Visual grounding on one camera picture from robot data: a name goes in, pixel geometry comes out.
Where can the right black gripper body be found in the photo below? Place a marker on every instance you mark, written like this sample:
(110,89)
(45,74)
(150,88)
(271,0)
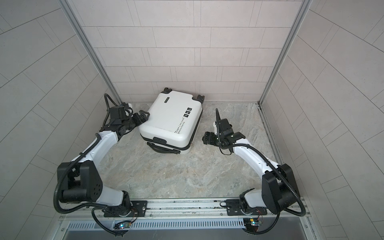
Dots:
(213,138)

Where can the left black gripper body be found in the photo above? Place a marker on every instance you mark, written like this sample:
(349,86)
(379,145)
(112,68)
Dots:
(130,123)

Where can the white suitcase black lining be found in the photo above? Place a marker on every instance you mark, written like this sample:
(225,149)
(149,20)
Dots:
(173,122)

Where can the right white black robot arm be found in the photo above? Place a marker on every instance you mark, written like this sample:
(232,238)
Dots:
(279,191)

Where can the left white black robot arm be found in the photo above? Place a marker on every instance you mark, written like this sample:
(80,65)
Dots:
(79,183)

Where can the right green circuit board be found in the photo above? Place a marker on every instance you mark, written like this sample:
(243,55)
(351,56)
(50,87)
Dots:
(252,225)

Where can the green circuit board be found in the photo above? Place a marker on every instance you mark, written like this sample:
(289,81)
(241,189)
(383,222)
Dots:
(252,225)
(122,225)

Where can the left green circuit board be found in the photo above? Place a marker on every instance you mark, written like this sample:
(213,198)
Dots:
(122,225)

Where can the white ventilation grille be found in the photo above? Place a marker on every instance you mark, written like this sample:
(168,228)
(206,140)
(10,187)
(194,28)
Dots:
(162,224)

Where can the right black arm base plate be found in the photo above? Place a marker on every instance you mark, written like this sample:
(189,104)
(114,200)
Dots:
(234,207)

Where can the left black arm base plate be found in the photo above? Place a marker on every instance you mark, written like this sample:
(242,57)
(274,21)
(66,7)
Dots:
(134,209)

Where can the aluminium mounting rail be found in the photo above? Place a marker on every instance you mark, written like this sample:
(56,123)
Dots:
(192,208)

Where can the left aluminium corner post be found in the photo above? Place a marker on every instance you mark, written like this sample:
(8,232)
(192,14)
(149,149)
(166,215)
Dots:
(87,45)

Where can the aluminium corner post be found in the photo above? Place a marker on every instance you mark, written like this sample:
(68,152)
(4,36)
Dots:
(288,42)
(87,45)

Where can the right aluminium corner post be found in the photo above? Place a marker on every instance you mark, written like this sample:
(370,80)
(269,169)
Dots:
(288,42)

